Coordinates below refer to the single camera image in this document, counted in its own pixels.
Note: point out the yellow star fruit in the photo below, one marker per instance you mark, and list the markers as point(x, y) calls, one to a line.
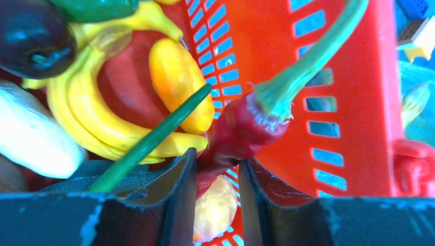
point(215, 210)

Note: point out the red bell pepper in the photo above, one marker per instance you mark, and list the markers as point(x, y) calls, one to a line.
point(125, 84)

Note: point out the blue white toy block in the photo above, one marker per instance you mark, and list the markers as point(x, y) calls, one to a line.
point(414, 9)

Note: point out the orange yellow mango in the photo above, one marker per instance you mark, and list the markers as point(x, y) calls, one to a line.
point(175, 76)

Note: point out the red chili pepper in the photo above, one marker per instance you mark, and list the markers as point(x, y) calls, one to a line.
point(261, 117)

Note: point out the dark purple plum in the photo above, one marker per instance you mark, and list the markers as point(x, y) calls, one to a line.
point(36, 41)

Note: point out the green cucumber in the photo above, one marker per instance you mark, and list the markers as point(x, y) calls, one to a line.
point(94, 11)

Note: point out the white mushroom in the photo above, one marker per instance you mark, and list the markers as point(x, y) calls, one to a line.
point(32, 138)

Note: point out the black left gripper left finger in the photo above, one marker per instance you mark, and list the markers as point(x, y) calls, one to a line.
point(151, 208)

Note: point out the clear zip top bag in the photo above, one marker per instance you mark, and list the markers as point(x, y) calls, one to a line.
point(417, 102)

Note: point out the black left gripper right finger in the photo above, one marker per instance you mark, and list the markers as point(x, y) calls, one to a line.
point(274, 213)

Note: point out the red plastic basket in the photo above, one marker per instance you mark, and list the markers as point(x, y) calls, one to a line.
point(347, 138)

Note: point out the yellow orange toy block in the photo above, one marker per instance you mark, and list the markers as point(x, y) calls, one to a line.
point(417, 39)

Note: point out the dark green chili pepper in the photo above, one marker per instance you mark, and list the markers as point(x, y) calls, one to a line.
point(120, 169)

